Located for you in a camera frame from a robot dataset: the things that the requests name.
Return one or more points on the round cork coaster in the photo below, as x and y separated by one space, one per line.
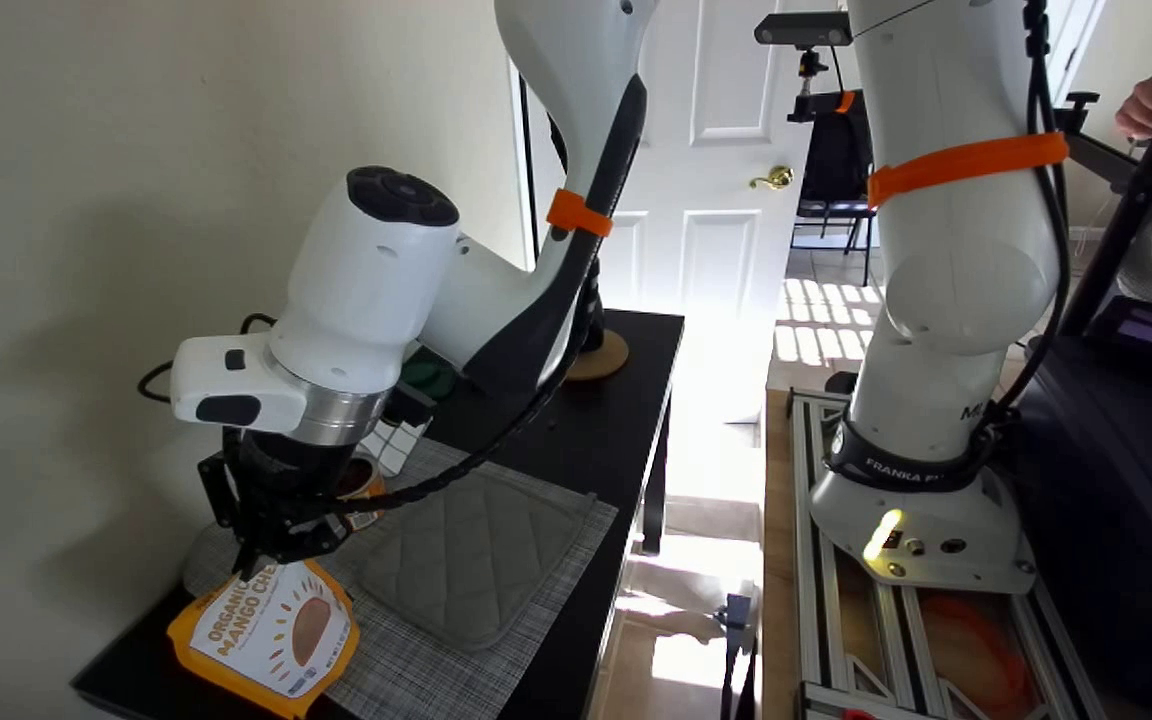
605 357

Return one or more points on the black clamp on frame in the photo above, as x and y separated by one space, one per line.
739 655

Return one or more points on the grey quilted pot holder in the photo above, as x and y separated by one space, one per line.
480 562

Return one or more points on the black pole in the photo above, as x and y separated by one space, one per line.
1140 201

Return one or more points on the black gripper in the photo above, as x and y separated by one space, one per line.
276 485

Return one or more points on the grey woven placemat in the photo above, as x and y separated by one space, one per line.
470 682

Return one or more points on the dark purple seat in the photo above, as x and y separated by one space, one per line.
1121 533

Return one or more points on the brass door knob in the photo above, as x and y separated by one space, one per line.
773 176

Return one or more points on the black camera on stand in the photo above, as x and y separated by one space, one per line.
803 29

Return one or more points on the black side table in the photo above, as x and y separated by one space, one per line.
602 440

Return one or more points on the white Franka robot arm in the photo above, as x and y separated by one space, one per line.
950 295

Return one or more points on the orange dried mango package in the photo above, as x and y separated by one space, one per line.
268 642

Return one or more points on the white panel door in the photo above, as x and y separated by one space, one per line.
723 201

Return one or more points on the aluminium rail base frame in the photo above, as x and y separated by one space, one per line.
841 642

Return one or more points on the small green packet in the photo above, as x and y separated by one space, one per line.
433 379

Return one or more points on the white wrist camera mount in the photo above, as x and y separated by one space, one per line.
223 380

